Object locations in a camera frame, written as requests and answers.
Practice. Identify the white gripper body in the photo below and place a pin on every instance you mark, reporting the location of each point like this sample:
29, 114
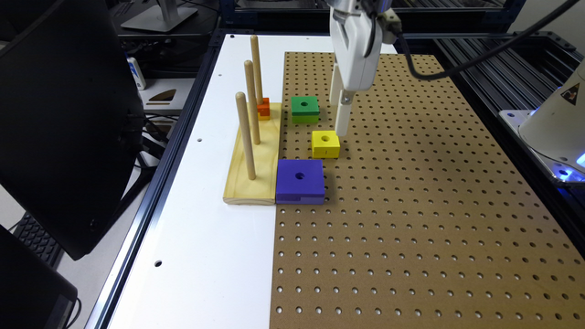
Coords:
358, 30

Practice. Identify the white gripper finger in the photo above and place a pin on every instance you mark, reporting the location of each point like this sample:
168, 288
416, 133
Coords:
344, 108
336, 85

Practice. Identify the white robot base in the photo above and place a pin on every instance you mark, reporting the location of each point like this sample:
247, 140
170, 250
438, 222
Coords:
554, 132

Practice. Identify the yellow wooden block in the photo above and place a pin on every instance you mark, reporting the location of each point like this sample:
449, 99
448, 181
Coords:
325, 144

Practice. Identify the green wooden block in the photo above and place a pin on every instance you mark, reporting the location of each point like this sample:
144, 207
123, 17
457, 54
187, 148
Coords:
305, 109

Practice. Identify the purple wooden block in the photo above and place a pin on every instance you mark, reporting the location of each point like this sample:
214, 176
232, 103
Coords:
300, 182

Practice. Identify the orange wooden block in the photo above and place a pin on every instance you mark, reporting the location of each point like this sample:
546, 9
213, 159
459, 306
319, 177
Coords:
264, 110

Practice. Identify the middle wooden peg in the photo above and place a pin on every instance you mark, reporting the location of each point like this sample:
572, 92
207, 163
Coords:
253, 111

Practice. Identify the wooden peg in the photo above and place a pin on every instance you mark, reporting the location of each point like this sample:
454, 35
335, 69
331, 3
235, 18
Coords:
256, 61
253, 111
244, 127

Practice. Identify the rear wooden peg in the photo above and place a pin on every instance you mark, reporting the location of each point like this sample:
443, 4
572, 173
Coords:
256, 61

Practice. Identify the front wooden peg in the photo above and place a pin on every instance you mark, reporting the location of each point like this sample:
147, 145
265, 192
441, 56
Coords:
244, 127

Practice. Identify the wooden peg base board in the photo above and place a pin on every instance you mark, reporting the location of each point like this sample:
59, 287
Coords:
239, 189

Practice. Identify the brown pegboard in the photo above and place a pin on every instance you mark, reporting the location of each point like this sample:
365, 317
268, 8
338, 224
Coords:
426, 223

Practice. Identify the silver monitor stand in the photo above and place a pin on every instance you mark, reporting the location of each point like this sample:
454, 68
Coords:
163, 17

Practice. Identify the white blue small device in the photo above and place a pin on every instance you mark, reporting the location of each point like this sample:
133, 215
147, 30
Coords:
137, 73

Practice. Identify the black monitor back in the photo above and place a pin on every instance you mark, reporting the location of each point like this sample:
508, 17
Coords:
71, 117

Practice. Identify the black keyboard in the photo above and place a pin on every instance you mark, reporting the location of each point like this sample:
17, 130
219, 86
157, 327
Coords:
37, 239

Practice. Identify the black aluminium table frame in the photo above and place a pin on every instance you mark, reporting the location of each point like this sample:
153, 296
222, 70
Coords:
106, 269

